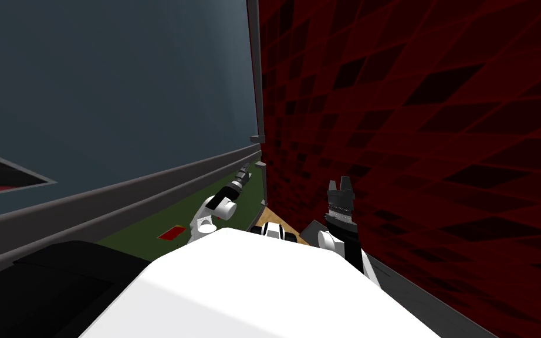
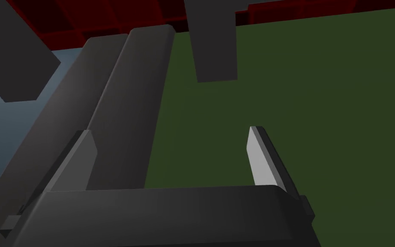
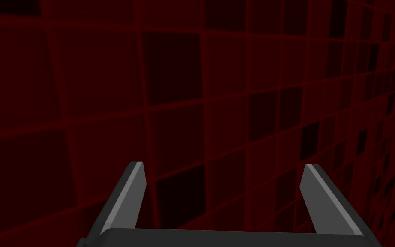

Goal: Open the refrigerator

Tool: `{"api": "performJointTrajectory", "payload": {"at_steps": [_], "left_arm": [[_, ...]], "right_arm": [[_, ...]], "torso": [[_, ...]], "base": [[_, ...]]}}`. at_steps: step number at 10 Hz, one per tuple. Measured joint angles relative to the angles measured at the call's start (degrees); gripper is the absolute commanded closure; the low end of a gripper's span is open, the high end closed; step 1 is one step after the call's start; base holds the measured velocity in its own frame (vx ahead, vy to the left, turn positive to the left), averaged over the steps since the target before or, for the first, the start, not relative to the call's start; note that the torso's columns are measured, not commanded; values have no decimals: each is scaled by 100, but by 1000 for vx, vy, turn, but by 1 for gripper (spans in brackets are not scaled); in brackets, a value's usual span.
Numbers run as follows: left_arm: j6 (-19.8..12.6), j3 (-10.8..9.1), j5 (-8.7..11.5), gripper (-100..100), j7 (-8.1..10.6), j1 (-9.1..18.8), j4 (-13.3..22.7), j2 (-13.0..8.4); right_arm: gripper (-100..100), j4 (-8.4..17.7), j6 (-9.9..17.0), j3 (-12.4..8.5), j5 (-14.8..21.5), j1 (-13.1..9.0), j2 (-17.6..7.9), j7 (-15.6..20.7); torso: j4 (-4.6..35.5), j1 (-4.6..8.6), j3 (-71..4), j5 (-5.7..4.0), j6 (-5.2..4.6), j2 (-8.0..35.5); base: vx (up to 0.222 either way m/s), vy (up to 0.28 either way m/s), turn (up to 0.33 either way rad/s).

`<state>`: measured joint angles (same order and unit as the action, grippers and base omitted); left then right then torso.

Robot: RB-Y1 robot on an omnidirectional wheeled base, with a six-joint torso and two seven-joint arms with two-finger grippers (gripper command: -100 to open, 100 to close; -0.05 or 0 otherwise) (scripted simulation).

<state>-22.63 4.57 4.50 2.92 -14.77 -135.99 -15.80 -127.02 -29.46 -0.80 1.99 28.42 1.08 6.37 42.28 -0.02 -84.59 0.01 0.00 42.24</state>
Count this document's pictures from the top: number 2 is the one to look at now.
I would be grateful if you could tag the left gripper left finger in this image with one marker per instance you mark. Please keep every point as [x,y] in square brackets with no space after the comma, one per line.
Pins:
[76,164]

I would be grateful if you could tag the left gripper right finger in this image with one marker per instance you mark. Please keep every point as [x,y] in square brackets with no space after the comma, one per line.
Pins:
[262,161]

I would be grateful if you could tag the dark grey long beam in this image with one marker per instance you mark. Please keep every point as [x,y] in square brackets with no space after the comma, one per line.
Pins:
[125,103]

